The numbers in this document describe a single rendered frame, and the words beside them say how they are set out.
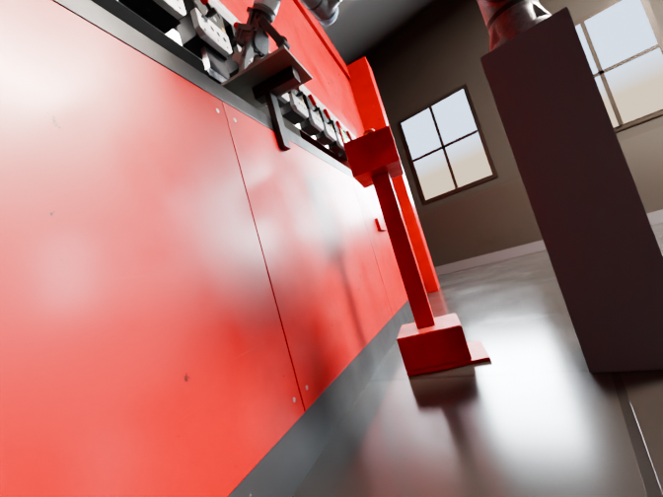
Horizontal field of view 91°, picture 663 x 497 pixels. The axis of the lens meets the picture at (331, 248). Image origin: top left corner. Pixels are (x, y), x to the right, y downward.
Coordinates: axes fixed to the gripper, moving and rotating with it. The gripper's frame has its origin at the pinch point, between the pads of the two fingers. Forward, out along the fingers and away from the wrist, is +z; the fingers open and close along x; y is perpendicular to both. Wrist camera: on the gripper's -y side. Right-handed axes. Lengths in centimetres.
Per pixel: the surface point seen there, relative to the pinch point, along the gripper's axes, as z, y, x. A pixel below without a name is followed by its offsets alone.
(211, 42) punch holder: -5.6, 13.5, 5.1
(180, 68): 12.2, -16.4, 37.6
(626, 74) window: -191, -156, -329
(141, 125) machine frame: 25, -27, 50
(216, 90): 12.0, -16.3, 26.9
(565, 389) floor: 45, -110, 6
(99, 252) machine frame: 41, -41, 61
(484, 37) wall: -217, -7, -356
